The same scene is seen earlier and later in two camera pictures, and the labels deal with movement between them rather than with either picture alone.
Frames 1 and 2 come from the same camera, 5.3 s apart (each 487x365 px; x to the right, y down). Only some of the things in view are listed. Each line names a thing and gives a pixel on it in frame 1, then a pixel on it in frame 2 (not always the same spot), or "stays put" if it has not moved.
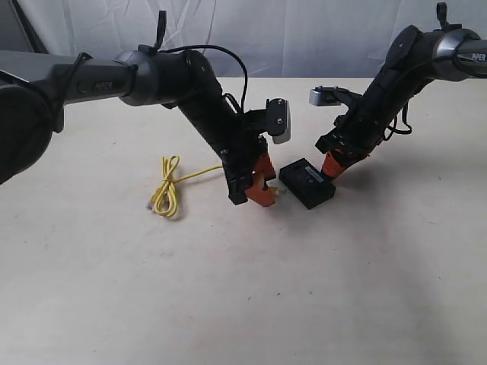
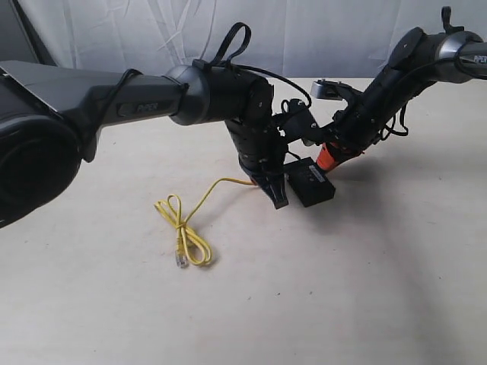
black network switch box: (307, 183) stays put
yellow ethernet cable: (166, 200) -> (189, 240)
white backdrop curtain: (277, 38) stays put
